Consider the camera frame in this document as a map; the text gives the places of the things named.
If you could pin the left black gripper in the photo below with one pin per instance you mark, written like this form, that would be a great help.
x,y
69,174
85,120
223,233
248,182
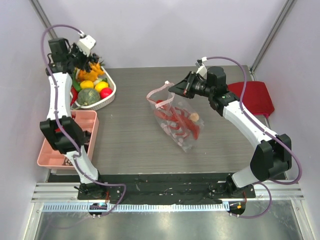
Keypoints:
x,y
86,59

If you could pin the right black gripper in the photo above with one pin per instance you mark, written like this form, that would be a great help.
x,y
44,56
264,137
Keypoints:
x,y
189,83

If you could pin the black toy grapes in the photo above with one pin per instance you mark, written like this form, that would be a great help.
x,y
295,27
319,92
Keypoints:
x,y
91,61

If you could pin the beige toy garlic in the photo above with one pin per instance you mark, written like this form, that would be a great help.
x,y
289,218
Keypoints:
x,y
194,117

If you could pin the red plastic lobster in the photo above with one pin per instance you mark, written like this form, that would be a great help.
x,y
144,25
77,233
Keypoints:
x,y
178,120

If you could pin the clear zip top bag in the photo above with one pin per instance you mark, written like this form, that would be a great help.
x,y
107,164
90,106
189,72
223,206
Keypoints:
x,y
160,96

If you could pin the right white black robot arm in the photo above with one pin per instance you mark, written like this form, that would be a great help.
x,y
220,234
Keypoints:
x,y
271,156

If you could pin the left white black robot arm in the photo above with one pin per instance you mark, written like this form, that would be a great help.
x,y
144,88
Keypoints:
x,y
70,145

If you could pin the green toy chili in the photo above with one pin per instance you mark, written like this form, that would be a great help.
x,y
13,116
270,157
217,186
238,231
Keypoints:
x,y
75,84

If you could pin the yellow toy lemon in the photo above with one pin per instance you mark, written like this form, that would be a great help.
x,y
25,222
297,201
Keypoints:
x,y
87,84

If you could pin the red toy chili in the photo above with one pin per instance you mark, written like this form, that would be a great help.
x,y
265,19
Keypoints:
x,y
74,93

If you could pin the green toy pumpkin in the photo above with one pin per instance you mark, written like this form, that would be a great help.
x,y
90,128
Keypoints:
x,y
88,96

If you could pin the red toy apple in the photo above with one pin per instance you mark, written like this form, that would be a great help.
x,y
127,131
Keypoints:
x,y
105,92

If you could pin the white plastic basket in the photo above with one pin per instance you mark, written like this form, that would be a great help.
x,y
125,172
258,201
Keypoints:
x,y
103,102

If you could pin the red felt pieces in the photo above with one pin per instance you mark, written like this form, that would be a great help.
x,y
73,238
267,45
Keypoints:
x,y
73,116

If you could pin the red folded cloth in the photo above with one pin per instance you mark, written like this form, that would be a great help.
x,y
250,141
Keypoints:
x,y
257,100

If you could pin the pink compartment tray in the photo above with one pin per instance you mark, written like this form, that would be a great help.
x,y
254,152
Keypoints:
x,y
52,159

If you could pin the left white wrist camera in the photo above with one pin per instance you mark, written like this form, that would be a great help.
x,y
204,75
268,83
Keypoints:
x,y
86,44

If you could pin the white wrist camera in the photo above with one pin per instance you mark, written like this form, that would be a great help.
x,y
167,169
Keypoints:
x,y
86,44
202,70

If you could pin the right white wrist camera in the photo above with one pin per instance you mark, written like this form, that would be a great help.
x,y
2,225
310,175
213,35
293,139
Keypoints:
x,y
202,70

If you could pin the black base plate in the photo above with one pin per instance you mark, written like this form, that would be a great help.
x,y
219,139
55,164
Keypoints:
x,y
160,189

